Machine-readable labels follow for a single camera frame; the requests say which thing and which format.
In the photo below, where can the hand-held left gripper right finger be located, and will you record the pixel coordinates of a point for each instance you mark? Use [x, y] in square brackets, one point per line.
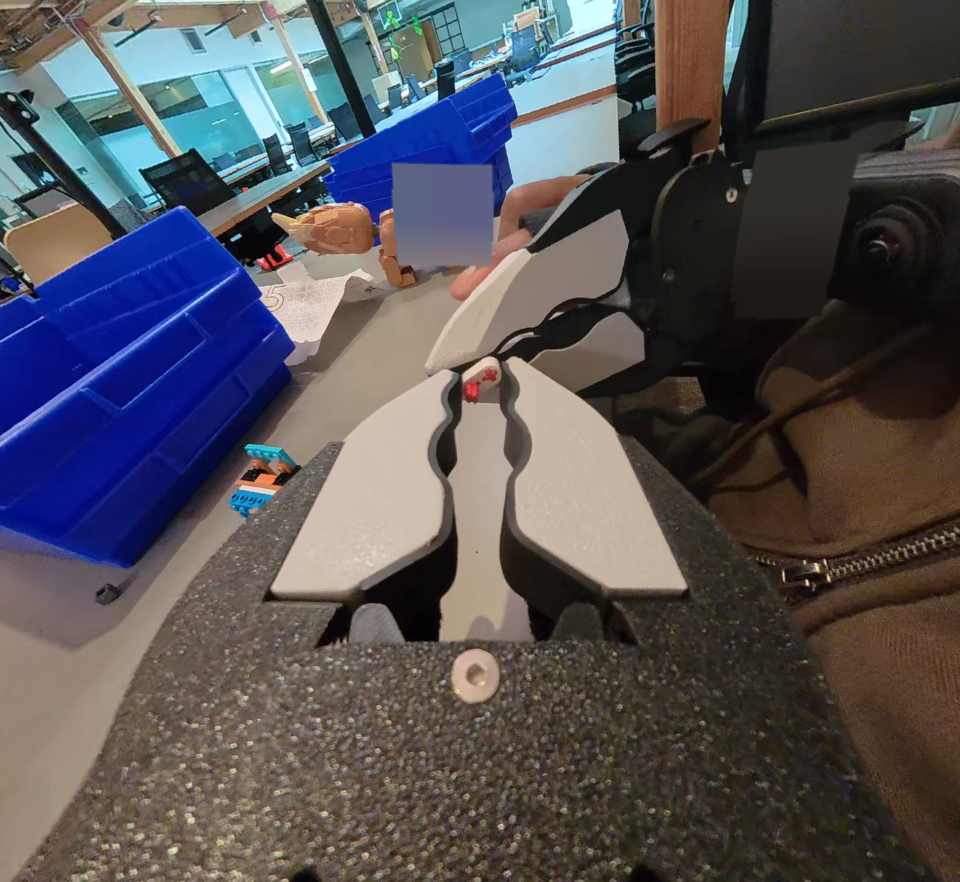
[593, 515]

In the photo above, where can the wooden pillar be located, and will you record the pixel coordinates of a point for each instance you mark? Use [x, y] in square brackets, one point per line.
[693, 27]

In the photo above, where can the person's right hand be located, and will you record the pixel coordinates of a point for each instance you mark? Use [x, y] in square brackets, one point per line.
[533, 200]

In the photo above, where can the blue orange toy brick assembly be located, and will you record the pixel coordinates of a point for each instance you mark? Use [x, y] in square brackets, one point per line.
[263, 480]

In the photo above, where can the red toy piece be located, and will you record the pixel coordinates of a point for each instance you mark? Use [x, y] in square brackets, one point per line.
[273, 260]

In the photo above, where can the toy axle with orange ends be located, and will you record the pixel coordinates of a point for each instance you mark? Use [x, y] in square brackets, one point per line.
[480, 383]

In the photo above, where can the long wooden office table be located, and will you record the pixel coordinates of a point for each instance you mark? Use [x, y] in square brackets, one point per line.
[255, 200]

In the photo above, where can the black light stand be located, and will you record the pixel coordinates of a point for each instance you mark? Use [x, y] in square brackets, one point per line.
[60, 162]

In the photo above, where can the printed paper sheet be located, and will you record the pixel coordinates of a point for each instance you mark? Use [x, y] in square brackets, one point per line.
[315, 305]

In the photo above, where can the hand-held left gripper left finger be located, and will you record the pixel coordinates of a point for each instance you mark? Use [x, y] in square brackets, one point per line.
[368, 515]

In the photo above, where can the large black screen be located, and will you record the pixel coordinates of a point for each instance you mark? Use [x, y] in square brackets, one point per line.
[855, 12]

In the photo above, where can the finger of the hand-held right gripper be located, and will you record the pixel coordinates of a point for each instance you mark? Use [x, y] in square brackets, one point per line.
[548, 275]
[593, 357]

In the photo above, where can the brown toy brick model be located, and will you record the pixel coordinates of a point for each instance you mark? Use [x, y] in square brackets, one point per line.
[338, 230]

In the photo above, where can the black office chair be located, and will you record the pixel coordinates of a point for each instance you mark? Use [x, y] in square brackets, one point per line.
[195, 185]
[638, 65]

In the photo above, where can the black metal post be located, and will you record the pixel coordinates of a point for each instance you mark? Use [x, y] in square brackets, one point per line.
[323, 12]

